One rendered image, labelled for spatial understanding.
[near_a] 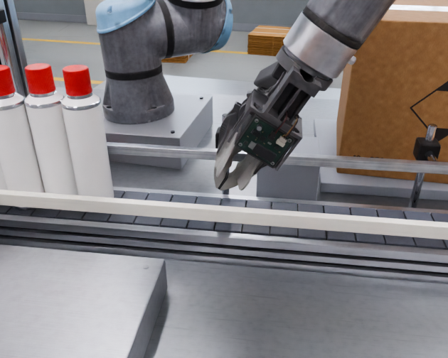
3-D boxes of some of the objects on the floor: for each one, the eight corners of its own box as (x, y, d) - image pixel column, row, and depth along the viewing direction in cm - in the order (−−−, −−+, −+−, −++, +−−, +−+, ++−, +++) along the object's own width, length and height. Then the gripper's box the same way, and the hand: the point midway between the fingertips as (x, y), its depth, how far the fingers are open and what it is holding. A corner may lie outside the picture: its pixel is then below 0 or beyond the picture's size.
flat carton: (247, 54, 482) (247, 34, 472) (257, 42, 525) (258, 25, 515) (307, 59, 466) (308, 38, 455) (313, 47, 509) (315, 28, 499)
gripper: (272, 53, 47) (180, 196, 57) (344, 98, 48) (242, 230, 59) (275, 35, 54) (193, 165, 65) (337, 74, 56) (247, 195, 66)
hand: (224, 179), depth 64 cm, fingers closed
